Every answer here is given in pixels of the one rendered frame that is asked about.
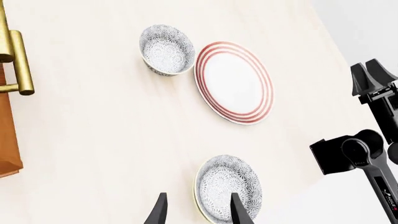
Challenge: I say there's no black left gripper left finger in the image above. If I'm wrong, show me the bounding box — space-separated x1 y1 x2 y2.
143 192 169 224

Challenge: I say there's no white plate with red rings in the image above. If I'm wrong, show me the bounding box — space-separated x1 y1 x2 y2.
193 41 275 126

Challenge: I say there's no grey floral patterned bowl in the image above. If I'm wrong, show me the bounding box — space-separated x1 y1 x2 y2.
139 24 197 77
193 154 263 224

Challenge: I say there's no brass drawer handle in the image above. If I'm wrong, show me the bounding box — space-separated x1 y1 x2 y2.
0 0 16 63
0 30 35 96

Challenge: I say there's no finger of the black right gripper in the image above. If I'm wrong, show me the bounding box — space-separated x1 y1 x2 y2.
364 58 398 91
350 62 371 97

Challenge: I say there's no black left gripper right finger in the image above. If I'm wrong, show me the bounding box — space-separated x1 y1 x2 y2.
229 192 256 224

